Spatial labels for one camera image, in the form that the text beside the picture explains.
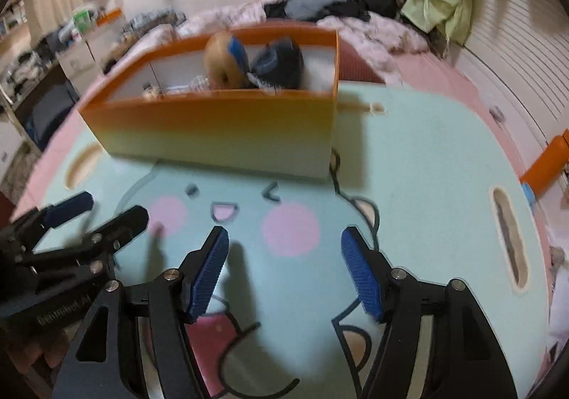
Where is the black lace-trimmed doll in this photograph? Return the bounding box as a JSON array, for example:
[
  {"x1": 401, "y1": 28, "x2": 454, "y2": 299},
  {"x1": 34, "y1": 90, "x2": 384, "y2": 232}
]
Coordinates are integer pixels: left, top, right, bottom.
[{"x1": 246, "y1": 37, "x2": 305, "y2": 94}]

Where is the dark red pillow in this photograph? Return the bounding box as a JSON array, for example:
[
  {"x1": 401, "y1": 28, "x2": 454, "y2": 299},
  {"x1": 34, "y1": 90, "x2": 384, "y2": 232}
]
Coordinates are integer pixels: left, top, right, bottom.
[{"x1": 340, "y1": 46, "x2": 385, "y2": 84}]

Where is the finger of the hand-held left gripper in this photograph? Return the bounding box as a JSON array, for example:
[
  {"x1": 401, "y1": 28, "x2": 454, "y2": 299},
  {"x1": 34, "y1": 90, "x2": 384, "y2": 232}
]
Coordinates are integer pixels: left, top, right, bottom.
[
  {"x1": 6, "y1": 191, "x2": 95, "y2": 249},
  {"x1": 27, "y1": 204, "x2": 149, "y2": 268}
]

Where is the brown round hair bun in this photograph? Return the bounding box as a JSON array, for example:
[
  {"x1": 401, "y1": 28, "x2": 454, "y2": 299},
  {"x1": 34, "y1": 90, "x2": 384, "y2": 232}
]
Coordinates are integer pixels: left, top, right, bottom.
[{"x1": 203, "y1": 31, "x2": 250, "y2": 89}]

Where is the orange cardboard box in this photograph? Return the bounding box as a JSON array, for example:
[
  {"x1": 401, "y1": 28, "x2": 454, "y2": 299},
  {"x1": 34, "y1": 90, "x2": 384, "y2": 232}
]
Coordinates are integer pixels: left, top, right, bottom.
[{"x1": 78, "y1": 25, "x2": 341, "y2": 181}]

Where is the white cabinet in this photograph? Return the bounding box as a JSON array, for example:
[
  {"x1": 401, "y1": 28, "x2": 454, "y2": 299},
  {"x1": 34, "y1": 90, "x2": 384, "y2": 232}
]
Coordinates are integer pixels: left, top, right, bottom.
[{"x1": 58, "y1": 26, "x2": 129, "y2": 80}]

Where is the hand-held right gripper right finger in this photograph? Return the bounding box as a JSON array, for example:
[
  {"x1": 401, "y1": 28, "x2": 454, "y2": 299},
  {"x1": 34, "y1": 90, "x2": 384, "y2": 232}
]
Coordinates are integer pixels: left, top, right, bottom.
[{"x1": 340, "y1": 227, "x2": 519, "y2": 399}]

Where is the pink crumpled blanket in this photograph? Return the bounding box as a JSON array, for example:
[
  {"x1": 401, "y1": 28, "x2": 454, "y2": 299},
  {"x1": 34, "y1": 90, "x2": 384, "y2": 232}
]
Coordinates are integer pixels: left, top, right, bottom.
[{"x1": 175, "y1": 3, "x2": 430, "y2": 66}]

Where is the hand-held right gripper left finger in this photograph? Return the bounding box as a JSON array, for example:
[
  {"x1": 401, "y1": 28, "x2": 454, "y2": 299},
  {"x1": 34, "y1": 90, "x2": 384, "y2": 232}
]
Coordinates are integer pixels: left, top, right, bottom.
[{"x1": 50, "y1": 225, "x2": 230, "y2": 399}]

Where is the orange bottle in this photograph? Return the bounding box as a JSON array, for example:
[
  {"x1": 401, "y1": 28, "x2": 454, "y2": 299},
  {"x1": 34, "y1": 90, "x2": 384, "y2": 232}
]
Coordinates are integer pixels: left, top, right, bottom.
[{"x1": 520, "y1": 129, "x2": 569, "y2": 201}]

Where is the dark blue bag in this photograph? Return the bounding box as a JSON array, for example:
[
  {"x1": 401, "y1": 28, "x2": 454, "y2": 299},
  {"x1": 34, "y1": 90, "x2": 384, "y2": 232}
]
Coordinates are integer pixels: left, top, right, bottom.
[{"x1": 22, "y1": 83, "x2": 81, "y2": 151}]

